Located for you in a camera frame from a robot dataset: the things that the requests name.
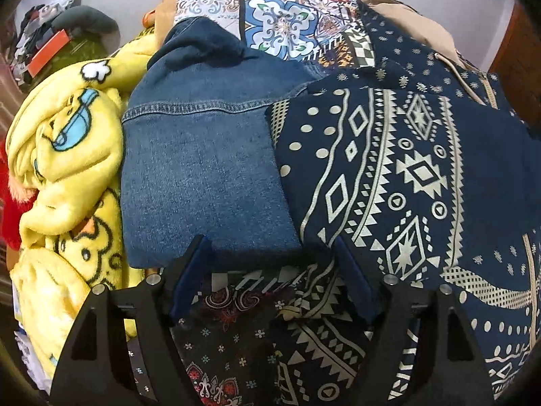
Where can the colourful patchwork bedspread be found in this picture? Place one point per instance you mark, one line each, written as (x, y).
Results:
(270, 333)

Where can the clutter clothes pile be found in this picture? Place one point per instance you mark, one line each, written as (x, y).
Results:
(35, 30)

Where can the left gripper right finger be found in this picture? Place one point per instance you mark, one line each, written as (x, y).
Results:
(449, 368)

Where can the green patterned cloth pile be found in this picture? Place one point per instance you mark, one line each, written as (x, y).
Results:
(84, 47)

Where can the folded blue denim garment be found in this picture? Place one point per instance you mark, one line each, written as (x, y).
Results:
(198, 150)

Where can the dark grey pillow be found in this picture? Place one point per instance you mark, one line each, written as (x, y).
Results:
(84, 17)

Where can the navy patterned hooded sweater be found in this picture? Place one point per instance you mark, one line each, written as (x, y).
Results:
(421, 170)

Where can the yellow cartoon fleece blanket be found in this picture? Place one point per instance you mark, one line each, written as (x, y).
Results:
(64, 149)

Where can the red fleece cloth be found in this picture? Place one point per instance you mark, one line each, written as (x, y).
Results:
(15, 200)

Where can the orange box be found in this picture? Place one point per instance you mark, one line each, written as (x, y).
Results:
(47, 52)

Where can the brown wooden door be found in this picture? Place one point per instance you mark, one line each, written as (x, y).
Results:
(517, 64)

